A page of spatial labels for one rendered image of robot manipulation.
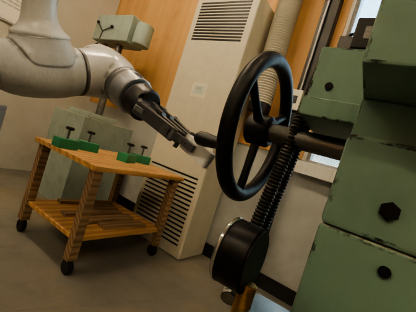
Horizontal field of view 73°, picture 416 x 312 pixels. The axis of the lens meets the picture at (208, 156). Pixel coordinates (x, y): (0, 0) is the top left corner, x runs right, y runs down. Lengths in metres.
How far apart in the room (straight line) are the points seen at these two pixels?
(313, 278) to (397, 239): 0.08
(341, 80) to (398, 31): 0.24
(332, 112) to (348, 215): 0.20
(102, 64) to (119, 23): 1.95
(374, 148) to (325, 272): 0.12
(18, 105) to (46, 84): 2.52
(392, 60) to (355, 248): 0.16
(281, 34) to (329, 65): 1.51
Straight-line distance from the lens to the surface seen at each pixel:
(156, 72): 2.75
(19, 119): 3.16
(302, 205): 1.85
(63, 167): 2.39
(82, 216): 1.40
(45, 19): 0.64
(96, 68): 0.66
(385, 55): 0.25
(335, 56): 0.51
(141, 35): 2.41
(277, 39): 1.98
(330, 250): 0.29
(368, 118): 0.32
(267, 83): 1.88
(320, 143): 0.50
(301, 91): 1.86
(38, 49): 0.61
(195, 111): 1.93
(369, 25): 0.52
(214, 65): 1.98
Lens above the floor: 0.74
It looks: 1 degrees down
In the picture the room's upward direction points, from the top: 18 degrees clockwise
